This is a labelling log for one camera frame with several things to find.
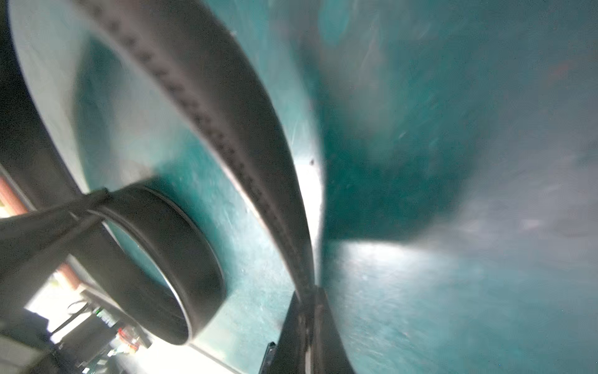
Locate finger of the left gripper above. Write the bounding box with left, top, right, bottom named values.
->
left=1, top=216, right=101, bottom=304
left=1, top=189, right=110, bottom=262

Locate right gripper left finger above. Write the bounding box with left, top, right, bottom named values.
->
left=266, top=293, right=308, bottom=374

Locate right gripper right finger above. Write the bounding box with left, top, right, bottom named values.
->
left=311, top=288, right=354, bottom=373

